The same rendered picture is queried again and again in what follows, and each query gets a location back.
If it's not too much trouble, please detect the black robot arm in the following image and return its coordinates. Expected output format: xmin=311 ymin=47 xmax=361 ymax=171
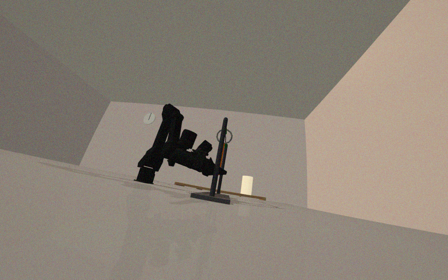
xmin=135 ymin=104 xmax=212 ymax=184

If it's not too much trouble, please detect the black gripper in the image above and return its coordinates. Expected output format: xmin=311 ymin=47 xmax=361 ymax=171
xmin=184 ymin=151 xmax=227 ymax=176

